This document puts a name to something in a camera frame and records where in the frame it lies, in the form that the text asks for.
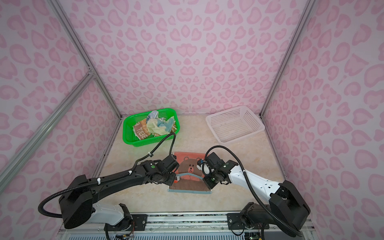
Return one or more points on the aluminium diagonal frame bar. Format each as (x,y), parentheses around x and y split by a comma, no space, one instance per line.
(18,161)

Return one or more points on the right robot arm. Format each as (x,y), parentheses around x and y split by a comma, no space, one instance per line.
(278,204)

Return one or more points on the red brown bear towel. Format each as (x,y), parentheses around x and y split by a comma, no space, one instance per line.
(189,175)

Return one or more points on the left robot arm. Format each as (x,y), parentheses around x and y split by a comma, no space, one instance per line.
(81,204)

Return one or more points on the aluminium frame post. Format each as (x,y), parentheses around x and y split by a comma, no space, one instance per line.
(297,34)
(79,46)

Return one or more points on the orange blue lettered towel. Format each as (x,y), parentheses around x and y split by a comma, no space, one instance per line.
(141,130)

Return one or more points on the green plastic basket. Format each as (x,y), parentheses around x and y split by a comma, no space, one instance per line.
(131,138)

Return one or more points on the pale yellow teal towel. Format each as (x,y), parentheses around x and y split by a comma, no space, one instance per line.
(160,127)

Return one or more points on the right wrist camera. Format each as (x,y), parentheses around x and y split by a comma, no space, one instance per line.
(200,164)

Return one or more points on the aluminium frame post right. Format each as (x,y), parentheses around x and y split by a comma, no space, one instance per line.
(297,34)

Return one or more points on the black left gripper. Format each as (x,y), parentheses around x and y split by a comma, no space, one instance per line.
(172,182)

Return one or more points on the aluminium frame post left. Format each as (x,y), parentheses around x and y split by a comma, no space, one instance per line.
(79,46)

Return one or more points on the white plastic basket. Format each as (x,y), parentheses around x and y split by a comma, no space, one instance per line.
(234,124)

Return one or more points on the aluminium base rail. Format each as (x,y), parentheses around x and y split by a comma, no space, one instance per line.
(179,226)

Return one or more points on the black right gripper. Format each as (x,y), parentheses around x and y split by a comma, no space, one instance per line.
(209,185)

